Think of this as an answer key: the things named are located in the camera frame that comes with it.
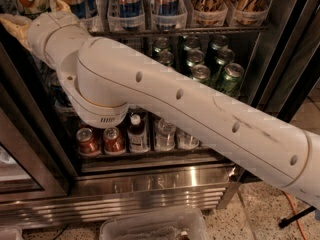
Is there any fridge glass door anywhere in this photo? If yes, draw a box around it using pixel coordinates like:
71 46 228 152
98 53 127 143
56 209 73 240
229 0 320 184

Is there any stainless steel fridge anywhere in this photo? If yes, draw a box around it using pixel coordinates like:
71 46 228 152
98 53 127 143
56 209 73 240
0 0 320 230

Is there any green can front middle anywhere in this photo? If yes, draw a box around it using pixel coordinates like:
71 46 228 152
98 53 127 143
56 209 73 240
191 64 210 84

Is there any brown drink bottle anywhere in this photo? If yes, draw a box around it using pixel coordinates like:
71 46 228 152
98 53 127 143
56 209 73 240
127 114 150 153

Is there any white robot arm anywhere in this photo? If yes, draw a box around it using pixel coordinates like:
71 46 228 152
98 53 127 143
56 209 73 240
0 4 320 209

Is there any orange cable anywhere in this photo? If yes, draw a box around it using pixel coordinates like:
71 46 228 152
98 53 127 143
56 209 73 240
283 192 308 240

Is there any green can front right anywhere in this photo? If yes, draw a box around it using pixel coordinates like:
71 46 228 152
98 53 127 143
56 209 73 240
216 63 244 96

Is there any black stand leg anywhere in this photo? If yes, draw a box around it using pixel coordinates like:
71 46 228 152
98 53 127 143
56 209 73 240
278 206 316 229

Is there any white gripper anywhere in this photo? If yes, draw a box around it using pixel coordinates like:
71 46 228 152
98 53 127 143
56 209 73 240
0 0 90 61

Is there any green can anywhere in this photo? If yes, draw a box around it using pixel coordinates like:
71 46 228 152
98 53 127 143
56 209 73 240
211 48 235 81
191 64 210 84
186 49 205 67
216 63 244 96
156 51 174 67

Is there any clear plastic bin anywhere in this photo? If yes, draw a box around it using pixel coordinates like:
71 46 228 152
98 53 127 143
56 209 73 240
99 207 209 240

